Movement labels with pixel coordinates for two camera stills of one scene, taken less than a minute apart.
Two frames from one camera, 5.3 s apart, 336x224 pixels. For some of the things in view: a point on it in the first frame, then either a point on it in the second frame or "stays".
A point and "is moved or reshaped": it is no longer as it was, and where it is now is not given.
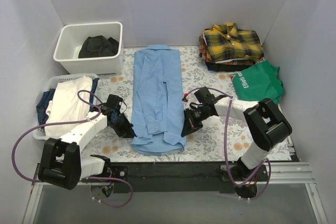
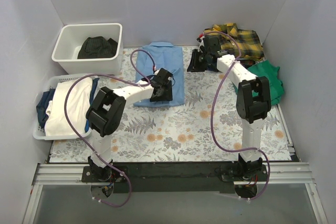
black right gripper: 191,120 to 196,61
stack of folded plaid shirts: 227,47 stays
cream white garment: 71,103 stays
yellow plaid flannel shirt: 225,41 stays
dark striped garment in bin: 98,46 stays
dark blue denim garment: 46,97 stays
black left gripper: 122,126 to 163,92
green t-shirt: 260,82 stays
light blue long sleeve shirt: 159,101 is moved or reshaped
